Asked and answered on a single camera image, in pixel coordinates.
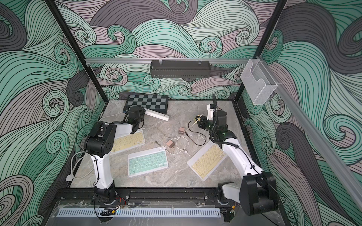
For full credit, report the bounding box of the green wireless keyboard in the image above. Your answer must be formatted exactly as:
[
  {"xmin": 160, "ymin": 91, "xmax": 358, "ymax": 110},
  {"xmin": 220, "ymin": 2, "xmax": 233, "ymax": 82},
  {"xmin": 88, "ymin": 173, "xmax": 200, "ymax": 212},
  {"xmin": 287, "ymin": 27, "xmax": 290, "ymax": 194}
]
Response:
[{"xmin": 128, "ymin": 147, "xmax": 169, "ymax": 177}]

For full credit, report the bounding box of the black wall tray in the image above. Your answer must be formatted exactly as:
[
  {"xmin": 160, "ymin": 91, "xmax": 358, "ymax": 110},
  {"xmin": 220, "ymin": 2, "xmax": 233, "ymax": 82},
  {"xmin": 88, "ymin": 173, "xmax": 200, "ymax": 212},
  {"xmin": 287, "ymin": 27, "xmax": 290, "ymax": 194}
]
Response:
[{"xmin": 150, "ymin": 60, "xmax": 211, "ymax": 79}]

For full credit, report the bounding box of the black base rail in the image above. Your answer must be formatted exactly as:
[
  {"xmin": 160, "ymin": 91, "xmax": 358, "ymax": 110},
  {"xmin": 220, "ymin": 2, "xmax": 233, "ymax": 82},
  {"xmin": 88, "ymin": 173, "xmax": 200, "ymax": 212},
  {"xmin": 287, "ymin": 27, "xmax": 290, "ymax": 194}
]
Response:
[{"xmin": 56, "ymin": 187, "xmax": 226, "ymax": 205}]

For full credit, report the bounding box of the black charging cable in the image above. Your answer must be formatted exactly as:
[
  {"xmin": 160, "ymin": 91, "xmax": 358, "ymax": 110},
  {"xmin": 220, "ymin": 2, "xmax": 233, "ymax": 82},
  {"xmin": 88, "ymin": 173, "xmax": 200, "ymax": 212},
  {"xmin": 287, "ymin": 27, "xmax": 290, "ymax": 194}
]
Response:
[{"xmin": 185, "ymin": 121, "xmax": 207, "ymax": 147}]

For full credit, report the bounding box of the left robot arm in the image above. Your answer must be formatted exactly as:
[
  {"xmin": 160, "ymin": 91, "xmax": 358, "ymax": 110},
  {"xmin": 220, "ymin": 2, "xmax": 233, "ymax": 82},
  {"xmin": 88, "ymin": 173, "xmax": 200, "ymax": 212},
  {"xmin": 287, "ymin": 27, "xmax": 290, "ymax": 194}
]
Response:
[{"xmin": 85, "ymin": 105, "xmax": 146, "ymax": 203}]

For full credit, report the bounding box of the clear plastic wall bin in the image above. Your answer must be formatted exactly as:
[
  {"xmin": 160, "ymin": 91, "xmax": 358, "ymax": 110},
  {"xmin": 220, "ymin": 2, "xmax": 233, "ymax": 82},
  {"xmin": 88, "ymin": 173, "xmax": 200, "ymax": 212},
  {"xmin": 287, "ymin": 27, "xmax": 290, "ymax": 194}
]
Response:
[{"xmin": 240, "ymin": 58, "xmax": 278, "ymax": 105}]

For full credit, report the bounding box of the white slotted cable duct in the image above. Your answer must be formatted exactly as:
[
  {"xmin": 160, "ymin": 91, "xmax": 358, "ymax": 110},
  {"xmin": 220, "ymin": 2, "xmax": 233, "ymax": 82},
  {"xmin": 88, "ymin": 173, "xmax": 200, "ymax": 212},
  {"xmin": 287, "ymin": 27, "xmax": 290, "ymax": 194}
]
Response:
[{"xmin": 56, "ymin": 208, "xmax": 221, "ymax": 218}]

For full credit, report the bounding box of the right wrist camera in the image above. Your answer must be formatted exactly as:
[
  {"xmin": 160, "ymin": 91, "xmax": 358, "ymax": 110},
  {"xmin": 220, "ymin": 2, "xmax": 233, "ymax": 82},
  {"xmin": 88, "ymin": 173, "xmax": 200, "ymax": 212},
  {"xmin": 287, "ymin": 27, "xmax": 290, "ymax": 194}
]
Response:
[{"xmin": 206, "ymin": 104, "xmax": 215, "ymax": 120}]

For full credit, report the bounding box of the white power strip cord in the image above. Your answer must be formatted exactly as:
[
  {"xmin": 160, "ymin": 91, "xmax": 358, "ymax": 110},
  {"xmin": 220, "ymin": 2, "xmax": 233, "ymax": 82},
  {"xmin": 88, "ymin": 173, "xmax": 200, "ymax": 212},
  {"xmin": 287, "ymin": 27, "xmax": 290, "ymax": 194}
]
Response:
[{"xmin": 65, "ymin": 112, "xmax": 125, "ymax": 182}]

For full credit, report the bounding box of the white power strip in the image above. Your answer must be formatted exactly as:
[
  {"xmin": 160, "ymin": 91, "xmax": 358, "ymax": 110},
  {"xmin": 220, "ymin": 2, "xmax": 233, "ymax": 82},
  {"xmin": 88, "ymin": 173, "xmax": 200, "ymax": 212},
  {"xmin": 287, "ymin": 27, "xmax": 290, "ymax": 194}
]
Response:
[{"xmin": 145, "ymin": 108, "xmax": 169, "ymax": 121}]

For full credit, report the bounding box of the thin white cable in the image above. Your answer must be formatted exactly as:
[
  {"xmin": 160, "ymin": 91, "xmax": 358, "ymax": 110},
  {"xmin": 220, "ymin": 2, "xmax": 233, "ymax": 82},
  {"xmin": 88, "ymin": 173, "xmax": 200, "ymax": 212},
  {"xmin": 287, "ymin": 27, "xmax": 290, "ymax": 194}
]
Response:
[{"xmin": 152, "ymin": 115, "xmax": 203, "ymax": 136}]

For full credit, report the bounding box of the yellow keyboard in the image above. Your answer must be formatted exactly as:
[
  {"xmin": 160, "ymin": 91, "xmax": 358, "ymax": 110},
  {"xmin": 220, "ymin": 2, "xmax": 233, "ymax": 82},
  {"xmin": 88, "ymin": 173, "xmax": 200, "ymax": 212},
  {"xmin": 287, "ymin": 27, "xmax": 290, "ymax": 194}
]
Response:
[
  {"xmin": 187, "ymin": 141, "xmax": 227, "ymax": 181},
  {"xmin": 110, "ymin": 129, "xmax": 145, "ymax": 154}
]

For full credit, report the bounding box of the black chessboard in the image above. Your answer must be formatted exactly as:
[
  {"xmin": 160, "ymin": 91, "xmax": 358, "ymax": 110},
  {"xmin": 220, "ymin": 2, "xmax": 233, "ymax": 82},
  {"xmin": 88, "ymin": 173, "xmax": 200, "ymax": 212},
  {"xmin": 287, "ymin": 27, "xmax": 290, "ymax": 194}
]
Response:
[{"xmin": 126, "ymin": 94, "xmax": 168, "ymax": 114}]

